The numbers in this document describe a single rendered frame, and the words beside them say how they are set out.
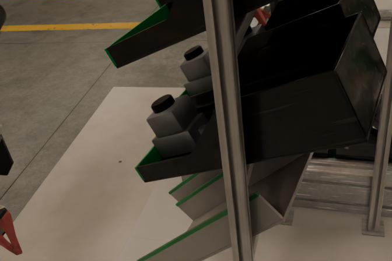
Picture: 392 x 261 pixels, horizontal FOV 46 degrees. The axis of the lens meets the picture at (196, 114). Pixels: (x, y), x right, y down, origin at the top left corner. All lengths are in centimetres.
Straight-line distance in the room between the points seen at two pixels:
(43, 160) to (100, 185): 171
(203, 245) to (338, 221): 42
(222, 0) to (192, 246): 36
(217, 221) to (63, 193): 63
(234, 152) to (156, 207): 60
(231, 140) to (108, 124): 92
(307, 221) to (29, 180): 197
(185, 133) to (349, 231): 49
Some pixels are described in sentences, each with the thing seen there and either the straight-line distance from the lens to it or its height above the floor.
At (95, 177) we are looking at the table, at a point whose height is 86.
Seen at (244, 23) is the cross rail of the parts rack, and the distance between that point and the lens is 44.
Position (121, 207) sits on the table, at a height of 86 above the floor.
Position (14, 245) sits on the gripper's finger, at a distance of 83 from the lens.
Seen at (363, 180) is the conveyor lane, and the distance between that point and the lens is 93.
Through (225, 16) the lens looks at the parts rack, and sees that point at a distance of 36.
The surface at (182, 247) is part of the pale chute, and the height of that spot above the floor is 109.
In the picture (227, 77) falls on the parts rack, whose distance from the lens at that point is 38.
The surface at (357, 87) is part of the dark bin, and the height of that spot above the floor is 134.
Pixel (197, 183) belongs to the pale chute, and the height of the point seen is 106.
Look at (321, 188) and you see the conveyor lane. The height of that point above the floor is 92.
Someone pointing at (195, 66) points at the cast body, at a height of 125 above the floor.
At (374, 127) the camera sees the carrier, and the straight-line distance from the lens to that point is 99.
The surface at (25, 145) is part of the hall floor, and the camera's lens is 300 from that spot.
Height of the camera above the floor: 156
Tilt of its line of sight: 33 degrees down
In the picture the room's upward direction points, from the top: 8 degrees counter-clockwise
